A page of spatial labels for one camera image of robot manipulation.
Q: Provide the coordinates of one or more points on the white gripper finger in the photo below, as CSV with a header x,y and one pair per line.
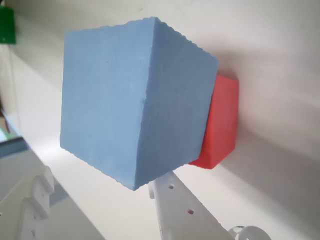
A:
x,y
20,215
185,217

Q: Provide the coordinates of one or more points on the blue foam cube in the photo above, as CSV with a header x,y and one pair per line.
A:
x,y
112,105

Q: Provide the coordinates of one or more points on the red foam cube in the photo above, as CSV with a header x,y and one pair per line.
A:
x,y
222,125

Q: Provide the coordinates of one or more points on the bright green panel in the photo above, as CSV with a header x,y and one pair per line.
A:
x,y
7,25

